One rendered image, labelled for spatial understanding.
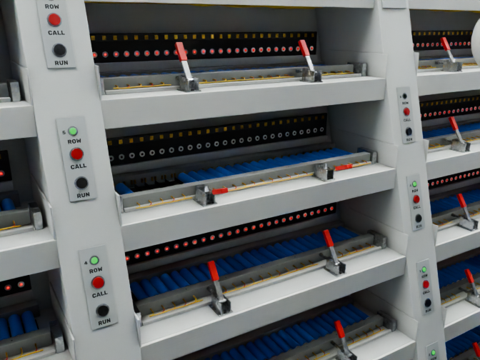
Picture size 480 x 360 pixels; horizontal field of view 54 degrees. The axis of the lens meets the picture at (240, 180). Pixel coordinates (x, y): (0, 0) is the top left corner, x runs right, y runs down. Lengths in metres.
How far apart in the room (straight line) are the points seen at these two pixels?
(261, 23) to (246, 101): 0.33
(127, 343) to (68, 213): 0.22
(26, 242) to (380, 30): 0.79
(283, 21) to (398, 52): 0.28
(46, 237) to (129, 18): 0.48
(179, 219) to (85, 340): 0.23
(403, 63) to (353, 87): 0.15
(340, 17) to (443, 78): 0.28
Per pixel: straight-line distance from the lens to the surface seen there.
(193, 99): 0.81
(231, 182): 0.88
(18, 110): 0.73
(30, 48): 0.75
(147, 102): 0.78
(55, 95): 0.74
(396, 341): 1.17
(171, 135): 0.96
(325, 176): 0.95
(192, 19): 1.07
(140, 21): 1.02
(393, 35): 1.11
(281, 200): 0.88
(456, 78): 1.26
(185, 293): 0.88
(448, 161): 1.21
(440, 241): 1.21
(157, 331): 0.83
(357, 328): 1.14
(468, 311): 1.33
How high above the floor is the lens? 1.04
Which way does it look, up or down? 4 degrees down
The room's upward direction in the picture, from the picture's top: 8 degrees counter-clockwise
